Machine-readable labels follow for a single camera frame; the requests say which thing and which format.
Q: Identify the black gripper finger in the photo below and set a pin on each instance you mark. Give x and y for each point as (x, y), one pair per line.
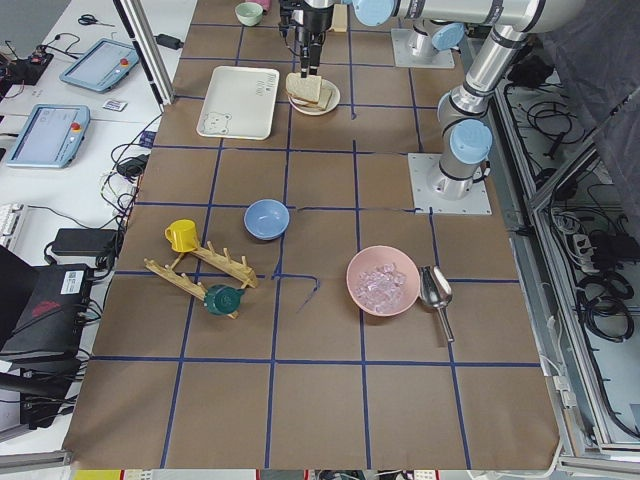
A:
(315, 50)
(304, 60)

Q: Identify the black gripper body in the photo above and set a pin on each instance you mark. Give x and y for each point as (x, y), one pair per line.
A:
(313, 21)

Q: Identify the white bread slice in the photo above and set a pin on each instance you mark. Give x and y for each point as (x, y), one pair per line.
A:
(306, 89)

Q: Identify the cream round plate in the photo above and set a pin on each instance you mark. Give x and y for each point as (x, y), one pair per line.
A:
(333, 104)

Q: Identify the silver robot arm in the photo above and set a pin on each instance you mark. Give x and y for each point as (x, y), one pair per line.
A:
(428, 44)
(467, 141)

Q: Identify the bread slice on plate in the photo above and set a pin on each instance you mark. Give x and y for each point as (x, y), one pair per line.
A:
(326, 95)

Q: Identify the green bowl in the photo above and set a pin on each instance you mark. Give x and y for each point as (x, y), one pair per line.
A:
(249, 13)

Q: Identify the cream bear tray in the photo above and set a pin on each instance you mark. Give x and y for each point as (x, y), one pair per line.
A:
(239, 103)

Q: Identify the black power adapter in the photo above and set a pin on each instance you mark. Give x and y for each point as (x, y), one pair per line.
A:
(169, 41)

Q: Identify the blue bowl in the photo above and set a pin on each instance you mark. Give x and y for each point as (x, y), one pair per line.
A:
(266, 219)

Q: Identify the far teach pendant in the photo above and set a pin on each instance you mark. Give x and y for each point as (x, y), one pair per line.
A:
(102, 66)

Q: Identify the teach pendant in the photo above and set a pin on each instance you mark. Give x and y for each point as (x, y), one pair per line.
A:
(51, 137)
(102, 66)

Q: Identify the yellow mug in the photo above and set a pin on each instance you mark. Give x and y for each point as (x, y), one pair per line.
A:
(182, 235)

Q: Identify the pink bowl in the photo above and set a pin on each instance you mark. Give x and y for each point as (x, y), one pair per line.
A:
(383, 281)

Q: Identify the dark green mug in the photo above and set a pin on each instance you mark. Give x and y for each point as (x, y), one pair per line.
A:
(223, 300)

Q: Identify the near teach pendant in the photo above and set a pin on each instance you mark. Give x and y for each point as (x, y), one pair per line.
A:
(51, 137)

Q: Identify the metal scoop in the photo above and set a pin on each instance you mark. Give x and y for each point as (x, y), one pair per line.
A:
(436, 293)

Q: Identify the black laptop power brick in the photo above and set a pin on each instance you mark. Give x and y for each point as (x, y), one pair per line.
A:
(83, 242)

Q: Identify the black computer box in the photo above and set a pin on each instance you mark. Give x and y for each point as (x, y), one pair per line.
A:
(40, 309)

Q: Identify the aluminium frame post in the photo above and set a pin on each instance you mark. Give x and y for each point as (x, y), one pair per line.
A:
(137, 27)

